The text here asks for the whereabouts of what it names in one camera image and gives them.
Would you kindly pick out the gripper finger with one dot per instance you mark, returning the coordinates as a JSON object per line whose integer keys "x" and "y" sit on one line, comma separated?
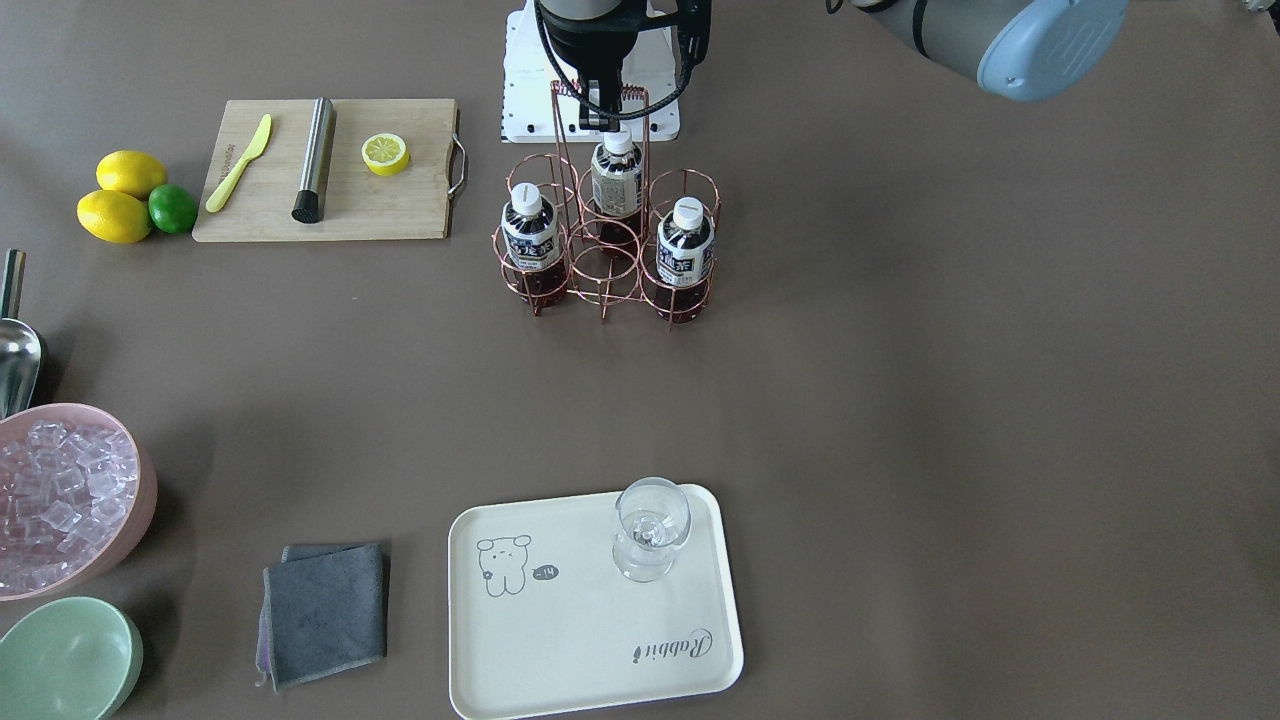
{"x": 599, "y": 113}

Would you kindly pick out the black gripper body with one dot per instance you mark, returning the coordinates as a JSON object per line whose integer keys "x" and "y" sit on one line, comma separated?
{"x": 592, "y": 48}

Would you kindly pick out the copper wire bottle basket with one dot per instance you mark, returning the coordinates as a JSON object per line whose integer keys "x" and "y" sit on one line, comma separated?
{"x": 604, "y": 260}

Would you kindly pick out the tea bottle white cap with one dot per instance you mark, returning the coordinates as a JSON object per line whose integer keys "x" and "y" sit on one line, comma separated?
{"x": 678, "y": 267}
{"x": 617, "y": 191}
{"x": 534, "y": 247}

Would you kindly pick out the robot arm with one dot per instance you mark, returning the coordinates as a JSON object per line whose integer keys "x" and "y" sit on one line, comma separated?
{"x": 1025, "y": 51}

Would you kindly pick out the half lemon slice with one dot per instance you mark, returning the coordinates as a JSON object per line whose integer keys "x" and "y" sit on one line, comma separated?
{"x": 385, "y": 154}

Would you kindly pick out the bamboo cutting board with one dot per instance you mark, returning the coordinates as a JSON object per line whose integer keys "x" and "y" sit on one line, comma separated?
{"x": 413, "y": 205}

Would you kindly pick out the steel muddler black tip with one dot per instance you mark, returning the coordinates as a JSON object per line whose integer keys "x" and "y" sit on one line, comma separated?
{"x": 309, "y": 202}

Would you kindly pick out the clear wine glass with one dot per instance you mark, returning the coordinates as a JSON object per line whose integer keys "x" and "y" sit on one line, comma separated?
{"x": 652, "y": 521}

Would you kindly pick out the yellow plastic knife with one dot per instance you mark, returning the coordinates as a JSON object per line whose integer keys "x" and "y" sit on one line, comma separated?
{"x": 254, "y": 150}

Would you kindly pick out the green lime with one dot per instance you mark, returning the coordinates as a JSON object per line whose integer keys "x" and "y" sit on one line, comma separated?
{"x": 172, "y": 209}

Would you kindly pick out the yellow lemon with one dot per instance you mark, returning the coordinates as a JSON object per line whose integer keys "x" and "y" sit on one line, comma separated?
{"x": 135, "y": 173}
{"x": 114, "y": 216}

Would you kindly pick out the cream rabbit tray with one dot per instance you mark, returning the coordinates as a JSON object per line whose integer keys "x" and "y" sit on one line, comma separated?
{"x": 542, "y": 622}

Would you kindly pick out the grey folded cloth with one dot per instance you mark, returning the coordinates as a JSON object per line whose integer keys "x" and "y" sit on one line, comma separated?
{"x": 323, "y": 612}

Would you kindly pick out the steel ice scoop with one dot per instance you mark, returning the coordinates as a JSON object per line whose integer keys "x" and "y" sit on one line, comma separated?
{"x": 22, "y": 348}

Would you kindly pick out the pink bowl of ice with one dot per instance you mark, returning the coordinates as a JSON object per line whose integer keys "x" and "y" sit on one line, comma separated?
{"x": 78, "y": 494}

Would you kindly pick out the green bowl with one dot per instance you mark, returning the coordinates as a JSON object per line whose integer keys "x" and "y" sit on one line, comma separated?
{"x": 74, "y": 658}

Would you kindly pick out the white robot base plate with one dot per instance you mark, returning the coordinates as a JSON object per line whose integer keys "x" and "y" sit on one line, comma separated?
{"x": 528, "y": 115}

